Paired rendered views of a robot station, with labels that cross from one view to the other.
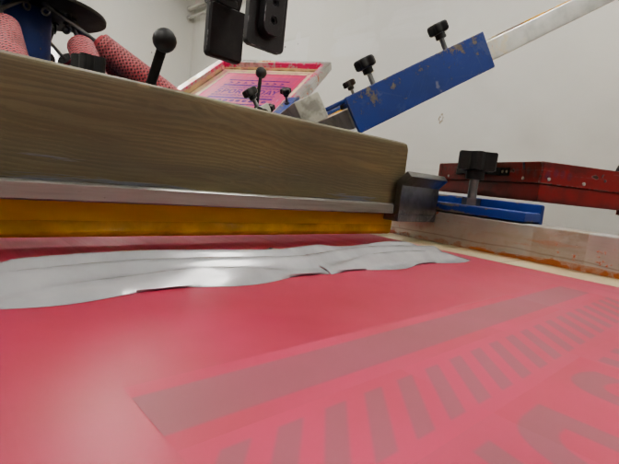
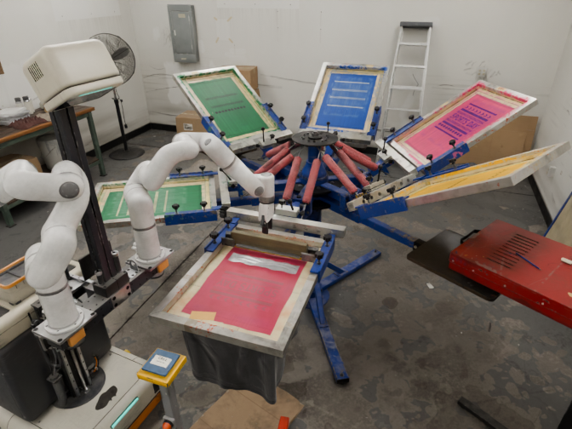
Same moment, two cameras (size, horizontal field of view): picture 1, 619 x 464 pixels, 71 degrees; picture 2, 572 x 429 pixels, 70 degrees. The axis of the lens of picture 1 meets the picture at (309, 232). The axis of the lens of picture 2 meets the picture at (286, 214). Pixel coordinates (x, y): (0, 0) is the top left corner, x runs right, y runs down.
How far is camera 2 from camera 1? 1.95 m
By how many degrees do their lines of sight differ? 63
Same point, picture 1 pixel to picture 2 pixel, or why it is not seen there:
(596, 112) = not seen: outside the picture
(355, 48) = not seen: outside the picture
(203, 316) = (237, 266)
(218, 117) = (262, 239)
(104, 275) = (238, 259)
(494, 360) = (243, 279)
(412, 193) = (305, 256)
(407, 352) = (241, 276)
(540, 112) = not seen: outside the picture
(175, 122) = (256, 240)
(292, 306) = (245, 269)
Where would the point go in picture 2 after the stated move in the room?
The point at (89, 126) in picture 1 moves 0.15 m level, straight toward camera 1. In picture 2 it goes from (247, 240) to (227, 254)
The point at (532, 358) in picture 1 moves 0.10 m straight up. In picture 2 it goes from (246, 281) to (245, 264)
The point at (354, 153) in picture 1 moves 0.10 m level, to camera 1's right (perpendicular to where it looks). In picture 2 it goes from (289, 246) to (300, 256)
